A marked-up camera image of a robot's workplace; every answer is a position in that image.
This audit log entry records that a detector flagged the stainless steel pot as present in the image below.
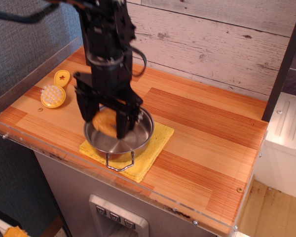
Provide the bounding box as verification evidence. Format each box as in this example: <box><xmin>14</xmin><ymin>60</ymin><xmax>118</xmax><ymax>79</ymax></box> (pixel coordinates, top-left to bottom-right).
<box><xmin>84</xmin><ymin>107</ymin><xmax>154</xmax><ymax>172</ymax></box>

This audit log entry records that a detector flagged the white toy appliance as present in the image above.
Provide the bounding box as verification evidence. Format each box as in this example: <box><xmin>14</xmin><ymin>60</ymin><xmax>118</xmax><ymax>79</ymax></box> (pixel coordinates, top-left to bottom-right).
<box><xmin>254</xmin><ymin>93</ymin><xmax>296</xmax><ymax>197</ymax></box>

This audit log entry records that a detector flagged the yellow folded cloth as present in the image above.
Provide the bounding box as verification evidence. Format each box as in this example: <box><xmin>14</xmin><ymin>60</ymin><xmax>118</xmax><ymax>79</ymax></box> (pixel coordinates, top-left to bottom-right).
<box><xmin>79</xmin><ymin>122</ymin><xmax>174</xmax><ymax>183</ymax></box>

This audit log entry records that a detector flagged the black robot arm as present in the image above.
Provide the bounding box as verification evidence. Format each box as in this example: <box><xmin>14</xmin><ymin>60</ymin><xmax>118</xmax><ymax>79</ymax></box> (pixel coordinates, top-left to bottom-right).
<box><xmin>66</xmin><ymin>0</ymin><xmax>143</xmax><ymax>139</ymax></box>

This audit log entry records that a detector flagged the dark vertical post right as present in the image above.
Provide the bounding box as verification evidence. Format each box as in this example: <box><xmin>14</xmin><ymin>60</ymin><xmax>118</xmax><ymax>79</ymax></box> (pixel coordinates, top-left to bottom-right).
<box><xmin>262</xmin><ymin>24</ymin><xmax>296</xmax><ymax>122</ymax></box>

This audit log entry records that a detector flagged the dark vertical post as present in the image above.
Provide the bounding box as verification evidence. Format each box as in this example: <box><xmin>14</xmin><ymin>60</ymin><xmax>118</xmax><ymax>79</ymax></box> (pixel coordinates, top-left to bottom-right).
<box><xmin>262</xmin><ymin>24</ymin><xmax>296</xmax><ymax>122</ymax></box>
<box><xmin>79</xmin><ymin>11</ymin><xmax>91</xmax><ymax>66</ymax></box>

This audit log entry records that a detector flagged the orange toy chicken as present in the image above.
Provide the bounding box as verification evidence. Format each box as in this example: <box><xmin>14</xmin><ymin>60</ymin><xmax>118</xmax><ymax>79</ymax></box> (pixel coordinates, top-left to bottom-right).
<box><xmin>92</xmin><ymin>107</ymin><xmax>117</xmax><ymax>138</ymax></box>

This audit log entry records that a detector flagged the orange toy piece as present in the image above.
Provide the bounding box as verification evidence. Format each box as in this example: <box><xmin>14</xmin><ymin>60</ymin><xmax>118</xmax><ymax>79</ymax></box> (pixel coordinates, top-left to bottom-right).
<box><xmin>3</xmin><ymin>226</ymin><xmax>28</xmax><ymax>237</ymax></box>

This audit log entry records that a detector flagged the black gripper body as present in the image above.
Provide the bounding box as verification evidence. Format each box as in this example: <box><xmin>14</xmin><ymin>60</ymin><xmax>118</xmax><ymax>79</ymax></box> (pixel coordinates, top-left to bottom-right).
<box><xmin>74</xmin><ymin>51</ymin><xmax>143</xmax><ymax>111</ymax></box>

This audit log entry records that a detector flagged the silver dispenser panel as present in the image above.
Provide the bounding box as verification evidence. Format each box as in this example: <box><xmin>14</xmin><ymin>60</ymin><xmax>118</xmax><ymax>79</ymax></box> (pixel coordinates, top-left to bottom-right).
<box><xmin>89</xmin><ymin>194</ymin><xmax>150</xmax><ymax>237</ymax></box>

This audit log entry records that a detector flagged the dark vertical post left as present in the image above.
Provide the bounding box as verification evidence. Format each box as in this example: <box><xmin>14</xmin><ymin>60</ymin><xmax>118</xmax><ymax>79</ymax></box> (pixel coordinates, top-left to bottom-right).
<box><xmin>79</xmin><ymin>11</ymin><xmax>91</xmax><ymax>66</ymax></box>

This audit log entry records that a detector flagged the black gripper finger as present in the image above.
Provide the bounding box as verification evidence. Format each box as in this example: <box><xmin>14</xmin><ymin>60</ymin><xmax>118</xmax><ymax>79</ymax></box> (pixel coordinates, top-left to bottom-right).
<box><xmin>76</xmin><ymin>91</ymin><xmax>99</xmax><ymax>122</ymax></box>
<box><xmin>116</xmin><ymin>105</ymin><xmax>141</xmax><ymax>139</ymax></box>

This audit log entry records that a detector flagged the yellow scrub brush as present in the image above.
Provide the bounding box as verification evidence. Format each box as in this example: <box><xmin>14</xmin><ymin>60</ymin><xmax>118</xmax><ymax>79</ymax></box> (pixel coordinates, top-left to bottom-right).
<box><xmin>40</xmin><ymin>70</ymin><xmax>71</xmax><ymax>109</ymax></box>

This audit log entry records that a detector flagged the grey toy fridge cabinet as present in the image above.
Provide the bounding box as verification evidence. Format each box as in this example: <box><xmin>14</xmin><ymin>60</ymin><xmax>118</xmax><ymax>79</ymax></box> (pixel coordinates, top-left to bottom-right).
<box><xmin>34</xmin><ymin>151</ymin><xmax>237</xmax><ymax>237</ymax></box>

